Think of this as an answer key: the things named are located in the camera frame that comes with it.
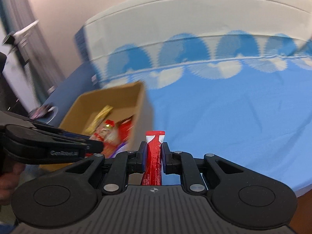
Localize brown cardboard box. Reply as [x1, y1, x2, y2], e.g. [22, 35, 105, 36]
[49, 81, 153, 159]

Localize large red snack packet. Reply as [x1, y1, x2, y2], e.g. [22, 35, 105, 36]
[90, 117, 133, 159]

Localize grey curtain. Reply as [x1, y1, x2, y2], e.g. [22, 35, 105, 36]
[1, 0, 65, 104]

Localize red stick snack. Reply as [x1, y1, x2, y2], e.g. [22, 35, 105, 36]
[141, 130, 165, 186]

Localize person's left hand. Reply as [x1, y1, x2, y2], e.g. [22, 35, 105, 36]
[1, 161, 26, 206]

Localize blue white patterned cover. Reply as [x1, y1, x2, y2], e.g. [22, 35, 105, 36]
[82, 0, 311, 196]

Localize yellow snack bar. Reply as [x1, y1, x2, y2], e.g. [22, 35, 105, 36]
[85, 105, 113, 136]

